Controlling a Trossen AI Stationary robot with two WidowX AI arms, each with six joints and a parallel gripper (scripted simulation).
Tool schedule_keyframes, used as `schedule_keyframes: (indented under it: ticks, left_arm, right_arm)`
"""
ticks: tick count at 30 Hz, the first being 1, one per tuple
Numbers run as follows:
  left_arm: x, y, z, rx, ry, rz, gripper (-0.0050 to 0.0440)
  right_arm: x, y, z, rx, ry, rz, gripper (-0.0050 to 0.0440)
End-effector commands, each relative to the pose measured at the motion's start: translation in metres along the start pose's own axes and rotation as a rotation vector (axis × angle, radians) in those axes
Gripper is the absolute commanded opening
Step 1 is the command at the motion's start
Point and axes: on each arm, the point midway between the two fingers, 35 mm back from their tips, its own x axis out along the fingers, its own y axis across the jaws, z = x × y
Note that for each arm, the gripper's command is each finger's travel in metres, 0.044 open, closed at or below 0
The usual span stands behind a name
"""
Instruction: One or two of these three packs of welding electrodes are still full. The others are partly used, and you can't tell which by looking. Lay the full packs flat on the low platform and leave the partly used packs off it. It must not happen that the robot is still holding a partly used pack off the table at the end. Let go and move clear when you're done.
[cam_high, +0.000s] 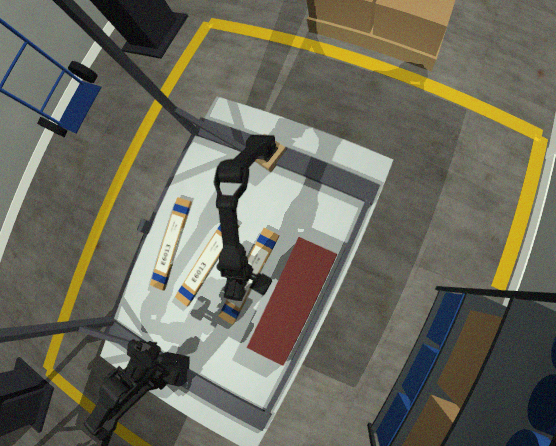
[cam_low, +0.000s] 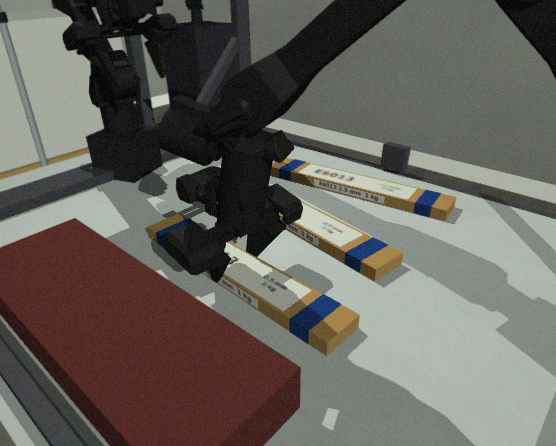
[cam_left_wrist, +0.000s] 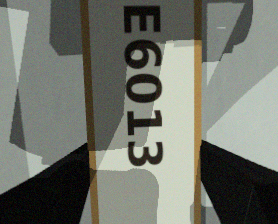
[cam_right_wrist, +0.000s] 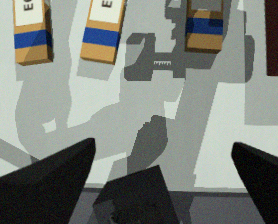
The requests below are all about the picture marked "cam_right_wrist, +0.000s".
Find tan cardboard box with blue bands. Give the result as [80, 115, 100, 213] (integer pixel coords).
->
[13, 0, 53, 66]

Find tan welding electrode pack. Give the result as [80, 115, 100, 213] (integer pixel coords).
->
[184, 0, 223, 54]
[80, 0, 127, 65]

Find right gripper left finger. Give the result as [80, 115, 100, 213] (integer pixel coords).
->
[0, 138, 96, 224]

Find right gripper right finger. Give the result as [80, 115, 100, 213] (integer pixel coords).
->
[231, 142, 278, 224]

